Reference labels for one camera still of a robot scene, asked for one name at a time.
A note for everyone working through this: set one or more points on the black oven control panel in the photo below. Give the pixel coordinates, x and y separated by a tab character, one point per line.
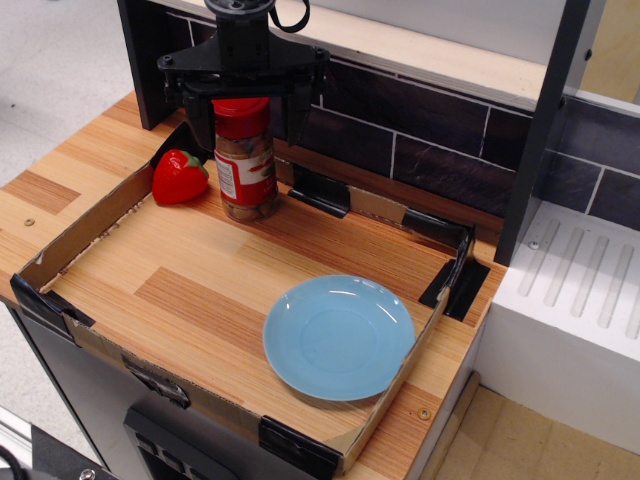
167	456

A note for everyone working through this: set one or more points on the dark grey shelf frame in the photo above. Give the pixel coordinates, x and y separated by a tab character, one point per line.
443	129

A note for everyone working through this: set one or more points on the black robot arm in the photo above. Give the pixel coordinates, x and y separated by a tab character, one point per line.
252	10

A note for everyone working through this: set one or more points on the red-capped basil spice bottle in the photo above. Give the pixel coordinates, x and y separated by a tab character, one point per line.
244	156

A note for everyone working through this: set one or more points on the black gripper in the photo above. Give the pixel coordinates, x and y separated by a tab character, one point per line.
244	59

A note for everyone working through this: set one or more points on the red toy strawberry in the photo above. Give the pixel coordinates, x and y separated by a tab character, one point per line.
178	177

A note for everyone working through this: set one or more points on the white toy sink drainboard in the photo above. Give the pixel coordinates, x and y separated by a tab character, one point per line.
562	333

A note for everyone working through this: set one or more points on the light blue plate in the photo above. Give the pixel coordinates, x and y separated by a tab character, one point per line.
338	337

